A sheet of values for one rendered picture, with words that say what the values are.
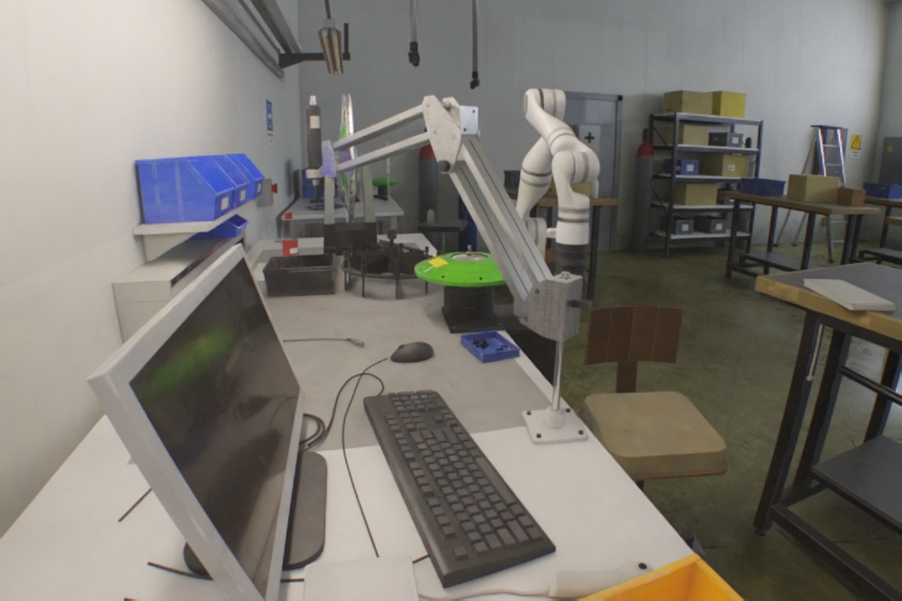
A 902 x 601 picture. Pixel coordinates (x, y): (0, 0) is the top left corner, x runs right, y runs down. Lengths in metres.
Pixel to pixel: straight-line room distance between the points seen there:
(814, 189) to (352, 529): 5.42
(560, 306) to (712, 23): 7.40
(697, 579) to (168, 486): 0.48
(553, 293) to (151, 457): 0.60
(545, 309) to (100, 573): 0.72
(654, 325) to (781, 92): 7.41
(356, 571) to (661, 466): 1.02
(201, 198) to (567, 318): 0.97
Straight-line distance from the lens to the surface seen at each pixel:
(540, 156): 1.40
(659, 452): 1.44
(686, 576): 0.56
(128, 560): 0.76
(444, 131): 0.90
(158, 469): 0.44
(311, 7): 6.17
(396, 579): 0.59
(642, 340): 1.72
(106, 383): 0.41
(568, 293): 0.79
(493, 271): 1.30
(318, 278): 1.67
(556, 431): 0.89
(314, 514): 0.72
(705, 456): 1.49
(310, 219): 3.75
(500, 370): 1.11
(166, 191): 1.39
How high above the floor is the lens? 1.40
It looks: 14 degrees down
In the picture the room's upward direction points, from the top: straight up
